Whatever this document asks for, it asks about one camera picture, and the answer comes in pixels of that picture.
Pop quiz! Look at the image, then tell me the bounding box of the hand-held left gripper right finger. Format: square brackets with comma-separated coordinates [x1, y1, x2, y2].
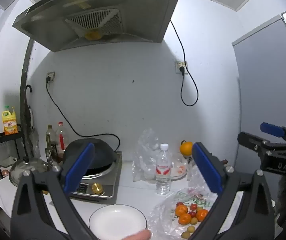
[188, 142, 275, 240]

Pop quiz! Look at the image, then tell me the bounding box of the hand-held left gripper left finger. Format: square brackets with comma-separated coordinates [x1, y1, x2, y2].
[10, 143, 101, 240]

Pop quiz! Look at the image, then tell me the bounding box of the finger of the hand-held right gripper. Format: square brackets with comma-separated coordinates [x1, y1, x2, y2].
[237, 132, 286, 153]
[260, 122, 286, 143]

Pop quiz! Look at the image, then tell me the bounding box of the orange tangerine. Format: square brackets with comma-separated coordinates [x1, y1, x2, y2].
[196, 209, 209, 222]
[178, 213, 192, 225]
[175, 204, 188, 216]

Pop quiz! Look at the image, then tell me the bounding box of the white plate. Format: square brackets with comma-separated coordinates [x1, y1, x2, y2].
[88, 204, 148, 240]

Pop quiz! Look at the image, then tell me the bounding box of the green printed plastic bag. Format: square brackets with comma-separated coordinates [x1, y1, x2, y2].
[146, 187, 236, 240]

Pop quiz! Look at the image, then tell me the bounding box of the person's left hand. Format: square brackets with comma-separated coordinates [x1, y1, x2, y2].
[122, 229, 151, 240]

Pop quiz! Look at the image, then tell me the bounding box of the crumpled clear plastic bag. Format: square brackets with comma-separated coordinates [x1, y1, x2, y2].
[186, 164, 219, 200]

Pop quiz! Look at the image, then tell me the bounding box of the black wok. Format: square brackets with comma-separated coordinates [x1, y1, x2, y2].
[45, 138, 117, 177]

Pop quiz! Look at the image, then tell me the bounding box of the gold cooker knob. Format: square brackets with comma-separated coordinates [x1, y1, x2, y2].
[92, 183, 105, 195]

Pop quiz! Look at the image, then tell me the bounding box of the large orange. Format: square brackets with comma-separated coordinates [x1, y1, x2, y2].
[179, 141, 193, 157]

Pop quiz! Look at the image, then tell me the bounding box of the white bowl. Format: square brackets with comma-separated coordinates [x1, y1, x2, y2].
[169, 155, 189, 180]

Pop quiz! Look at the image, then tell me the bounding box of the steel induction cooker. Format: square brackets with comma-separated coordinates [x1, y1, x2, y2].
[68, 151, 123, 198]

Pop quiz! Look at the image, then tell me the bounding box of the red label plastic bottle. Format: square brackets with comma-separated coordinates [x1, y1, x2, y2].
[56, 122, 67, 153]

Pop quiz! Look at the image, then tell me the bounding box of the clear oil bottle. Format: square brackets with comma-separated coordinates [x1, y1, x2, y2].
[45, 124, 58, 160]

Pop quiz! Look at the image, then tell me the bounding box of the clear water bottle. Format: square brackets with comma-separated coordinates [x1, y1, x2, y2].
[155, 143, 171, 195]

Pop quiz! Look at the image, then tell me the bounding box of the grey tall cabinet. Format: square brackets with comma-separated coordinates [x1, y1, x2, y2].
[231, 11, 286, 180]

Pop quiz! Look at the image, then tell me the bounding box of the glass pot lid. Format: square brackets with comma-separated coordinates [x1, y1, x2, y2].
[8, 156, 51, 188]

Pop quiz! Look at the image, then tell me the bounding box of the black umbrella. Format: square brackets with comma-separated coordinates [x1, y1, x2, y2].
[24, 84, 37, 155]

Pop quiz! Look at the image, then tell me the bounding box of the black metal rack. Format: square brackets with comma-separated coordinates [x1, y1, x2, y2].
[0, 124, 31, 180]

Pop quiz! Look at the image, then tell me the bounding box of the yellow detergent bottle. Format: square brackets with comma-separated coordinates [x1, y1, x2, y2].
[2, 105, 18, 136]

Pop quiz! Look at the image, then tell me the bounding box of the grey vertical pipe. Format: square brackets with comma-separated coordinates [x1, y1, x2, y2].
[19, 39, 35, 155]

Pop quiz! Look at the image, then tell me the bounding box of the steel range hood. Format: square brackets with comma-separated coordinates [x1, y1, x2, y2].
[12, 0, 183, 53]

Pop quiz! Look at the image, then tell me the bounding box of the black cooker cable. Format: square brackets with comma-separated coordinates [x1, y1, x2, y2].
[45, 76, 121, 154]

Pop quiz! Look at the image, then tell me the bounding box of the black range hood cable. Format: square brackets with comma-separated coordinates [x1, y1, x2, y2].
[170, 19, 199, 107]

